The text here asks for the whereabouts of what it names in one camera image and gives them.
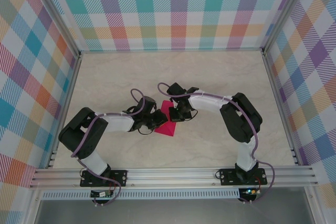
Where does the slotted grey cable duct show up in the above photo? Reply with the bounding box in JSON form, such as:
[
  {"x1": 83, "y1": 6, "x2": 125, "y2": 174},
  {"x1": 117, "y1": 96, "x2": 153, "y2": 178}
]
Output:
[{"x1": 41, "y1": 188, "x2": 241, "y2": 200}]

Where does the aluminium mounting rail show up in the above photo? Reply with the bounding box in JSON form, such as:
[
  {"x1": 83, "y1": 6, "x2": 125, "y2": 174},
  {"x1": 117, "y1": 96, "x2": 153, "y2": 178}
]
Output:
[{"x1": 29, "y1": 165, "x2": 318, "y2": 189}]

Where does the aluminium frame leg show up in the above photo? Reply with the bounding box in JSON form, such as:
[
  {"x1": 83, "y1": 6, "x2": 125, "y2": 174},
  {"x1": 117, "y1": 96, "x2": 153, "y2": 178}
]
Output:
[
  {"x1": 304, "y1": 186, "x2": 325, "y2": 224},
  {"x1": 22, "y1": 188, "x2": 44, "y2": 224}
]

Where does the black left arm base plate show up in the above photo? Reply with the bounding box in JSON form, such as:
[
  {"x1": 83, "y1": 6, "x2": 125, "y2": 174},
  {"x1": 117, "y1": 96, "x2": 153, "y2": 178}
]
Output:
[{"x1": 80, "y1": 169, "x2": 128, "y2": 187}]

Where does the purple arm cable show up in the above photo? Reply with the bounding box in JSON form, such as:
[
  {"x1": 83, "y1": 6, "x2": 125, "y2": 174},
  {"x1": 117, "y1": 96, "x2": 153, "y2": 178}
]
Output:
[
  {"x1": 156, "y1": 82, "x2": 276, "y2": 205},
  {"x1": 71, "y1": 88, "x2": 148, "y2": 207}
]

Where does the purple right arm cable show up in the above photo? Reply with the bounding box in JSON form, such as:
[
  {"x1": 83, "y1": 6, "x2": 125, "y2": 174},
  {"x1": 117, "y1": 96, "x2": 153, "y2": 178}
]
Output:
[{"x1": 156, "y1": 82, "x2": 276, "y2": 205}]

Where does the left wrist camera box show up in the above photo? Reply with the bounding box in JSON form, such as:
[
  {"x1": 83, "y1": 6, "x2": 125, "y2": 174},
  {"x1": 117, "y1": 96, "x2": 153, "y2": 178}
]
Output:
[{"x1": 139, "y1": 96, "x2": 158, "y2": 113}]

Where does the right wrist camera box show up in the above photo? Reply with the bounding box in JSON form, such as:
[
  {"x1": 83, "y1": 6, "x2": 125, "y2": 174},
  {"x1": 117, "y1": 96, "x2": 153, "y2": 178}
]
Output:
[{"x1": 167, "y1": 82, "x2": 186, "y2": 98}]

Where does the aluminium frame post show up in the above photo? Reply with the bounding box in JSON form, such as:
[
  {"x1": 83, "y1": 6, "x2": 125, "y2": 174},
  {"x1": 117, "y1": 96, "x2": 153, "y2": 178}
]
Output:
[
  {"x1": 26, "y1": 0, "x2": 82, "y2": 58},
  {"x1": 261, "y1": 0, "x2": 314, "y2": 54}
]

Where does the pink paper sheet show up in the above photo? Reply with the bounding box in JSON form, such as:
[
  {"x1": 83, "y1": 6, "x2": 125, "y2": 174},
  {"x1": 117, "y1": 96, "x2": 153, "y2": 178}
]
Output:
[{"x1": 154, "y1": 100, "x2": 178, "y2": 138}]

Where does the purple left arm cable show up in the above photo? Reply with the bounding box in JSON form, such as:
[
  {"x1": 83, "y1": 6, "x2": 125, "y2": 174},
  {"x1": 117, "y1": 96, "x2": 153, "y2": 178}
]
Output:
[{"x1": 71, "y1": 88, "x2": 148, "y2": 207}]

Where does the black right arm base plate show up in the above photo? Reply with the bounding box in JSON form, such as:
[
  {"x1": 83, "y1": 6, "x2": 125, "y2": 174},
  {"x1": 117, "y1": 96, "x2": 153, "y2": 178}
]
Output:
[{"x1": 219, "y1": 167, "x2": 268, "y2": 186}]

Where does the aluminium table edge rail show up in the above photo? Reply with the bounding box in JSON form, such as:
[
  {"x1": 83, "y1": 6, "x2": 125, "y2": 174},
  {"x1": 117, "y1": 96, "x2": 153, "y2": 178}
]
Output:
[
  {"x1": 46, "y1": 52, "x2": 83, "y2": 169},
  {"x1": 262, "y1": 50, "x2": 302, "y2": 167}
]

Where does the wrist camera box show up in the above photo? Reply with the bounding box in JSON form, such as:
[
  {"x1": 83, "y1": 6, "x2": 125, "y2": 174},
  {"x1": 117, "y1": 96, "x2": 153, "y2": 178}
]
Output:
[
  {"x1": 139, "y1": 96, "x2": 158, "y2": 113},
  {"x1": 167, "y1": 82, "x2": 186, "y2": 98}
]

